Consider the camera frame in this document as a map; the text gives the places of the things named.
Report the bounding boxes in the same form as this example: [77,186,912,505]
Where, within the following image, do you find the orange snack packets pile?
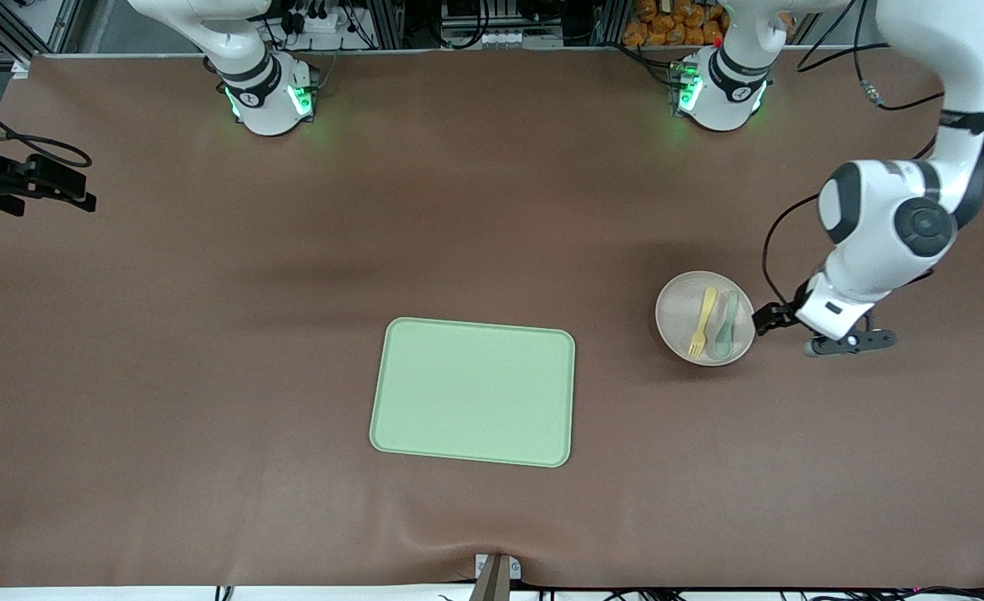
[623,0,728,48]

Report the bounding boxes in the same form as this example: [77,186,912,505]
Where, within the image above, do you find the light green rectangular tray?
[369,316,577,468]

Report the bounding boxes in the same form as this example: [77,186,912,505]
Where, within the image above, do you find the brown table cover mat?
[0,48,984,590]

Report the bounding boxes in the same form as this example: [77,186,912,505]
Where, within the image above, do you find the white power strip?
[287,7,352,36]

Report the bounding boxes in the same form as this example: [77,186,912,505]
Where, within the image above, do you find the aluminium frame post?
[598,0,627,48]
[371,0,402,49]

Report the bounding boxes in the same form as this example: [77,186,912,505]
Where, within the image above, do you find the sage green plastic spoon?
[713,290,740,361]

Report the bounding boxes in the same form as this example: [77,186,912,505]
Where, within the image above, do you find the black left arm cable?
[761,0,984,310]

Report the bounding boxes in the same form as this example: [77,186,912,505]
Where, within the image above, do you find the beige round plate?
[655,270,758,367]

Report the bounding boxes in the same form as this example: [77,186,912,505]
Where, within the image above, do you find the yellow plastic fork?
[688,287,719,360]

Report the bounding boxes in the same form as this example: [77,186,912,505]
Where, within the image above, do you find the tan camera pole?
[468,555,512,601]

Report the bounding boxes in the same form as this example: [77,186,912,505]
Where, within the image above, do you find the grey metal clamp plate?
[474,553,522,582]

